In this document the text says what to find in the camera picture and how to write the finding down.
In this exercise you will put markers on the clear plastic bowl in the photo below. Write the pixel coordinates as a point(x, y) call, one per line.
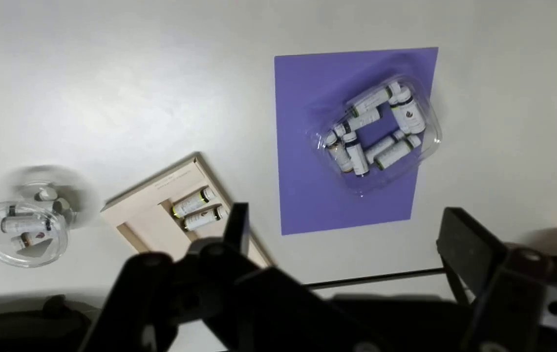
point(5, 248)

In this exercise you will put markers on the light wooden tray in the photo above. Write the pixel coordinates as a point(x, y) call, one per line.
point(154, 208)

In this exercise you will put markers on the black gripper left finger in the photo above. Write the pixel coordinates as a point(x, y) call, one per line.
point(240, 306)

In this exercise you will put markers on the white cylinder battery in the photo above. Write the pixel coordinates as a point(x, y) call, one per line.
point(25, 224)
point(404, 95)
point(380, 150)
point(373, 99)
point(359, 160)
point(396, 156)
point(365, 120)
point(341, 158)
point(410, 119)
point(27, 242)

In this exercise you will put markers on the purple mat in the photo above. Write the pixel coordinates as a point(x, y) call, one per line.
point(304, 197)

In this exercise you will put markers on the white battery with yellow band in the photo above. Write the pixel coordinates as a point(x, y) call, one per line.
point(193, 203)
point(203, 218)

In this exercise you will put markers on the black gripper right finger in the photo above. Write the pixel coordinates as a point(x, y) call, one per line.
point(486, 275)

